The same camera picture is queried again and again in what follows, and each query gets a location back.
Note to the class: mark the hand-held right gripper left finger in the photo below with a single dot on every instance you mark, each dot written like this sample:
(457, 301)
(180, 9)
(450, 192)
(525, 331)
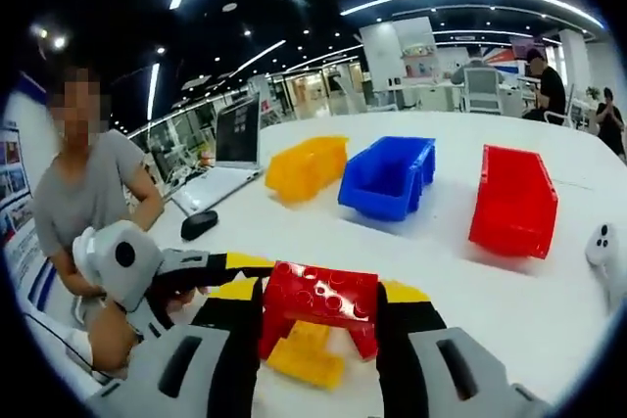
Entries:
(196, 374)

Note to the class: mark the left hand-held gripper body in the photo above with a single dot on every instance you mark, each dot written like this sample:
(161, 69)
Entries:
(117, 261)

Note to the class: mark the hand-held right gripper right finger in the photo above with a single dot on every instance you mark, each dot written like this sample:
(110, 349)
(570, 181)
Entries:
(441, 374)

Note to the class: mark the yellow toy block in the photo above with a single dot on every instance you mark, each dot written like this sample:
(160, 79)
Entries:
(303, 359)

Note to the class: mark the red toy block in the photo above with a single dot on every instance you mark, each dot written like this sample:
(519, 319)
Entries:
(318, 295)

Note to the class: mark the yellow plastic bin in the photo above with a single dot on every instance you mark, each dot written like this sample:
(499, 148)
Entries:
(303, 168)

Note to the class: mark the red plastic bin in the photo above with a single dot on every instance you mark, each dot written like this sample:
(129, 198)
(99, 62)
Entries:
(514, 202)

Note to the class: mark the blue plastic bin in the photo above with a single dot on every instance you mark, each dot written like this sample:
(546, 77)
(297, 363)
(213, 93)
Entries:
(382, 178)

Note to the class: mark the person's left hand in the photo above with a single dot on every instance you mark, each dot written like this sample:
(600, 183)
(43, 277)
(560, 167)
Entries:
(186, 298)

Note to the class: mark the black computer mouse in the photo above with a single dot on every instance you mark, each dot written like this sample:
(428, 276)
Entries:
(198, 224)

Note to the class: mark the silver laptop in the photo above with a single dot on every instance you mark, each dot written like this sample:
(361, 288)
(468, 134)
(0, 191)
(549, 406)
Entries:
(237, 129)

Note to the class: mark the white handheld controller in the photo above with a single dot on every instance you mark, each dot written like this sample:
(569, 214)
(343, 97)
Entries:
(607, 251)

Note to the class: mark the white mesh office chair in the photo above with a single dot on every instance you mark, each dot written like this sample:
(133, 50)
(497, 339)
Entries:
(482, 90)

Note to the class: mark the pink display shelf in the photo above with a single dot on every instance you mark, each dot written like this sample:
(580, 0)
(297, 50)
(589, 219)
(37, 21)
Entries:
(419, 60)

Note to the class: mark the green potted plant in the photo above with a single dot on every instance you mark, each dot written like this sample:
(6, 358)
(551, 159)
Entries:
(593, 92)

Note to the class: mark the blue white wall board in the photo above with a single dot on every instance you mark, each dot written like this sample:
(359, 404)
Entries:
(19, 183)

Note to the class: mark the wall display screen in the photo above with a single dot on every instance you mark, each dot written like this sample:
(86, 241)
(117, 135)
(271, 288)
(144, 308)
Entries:
(526, 48)

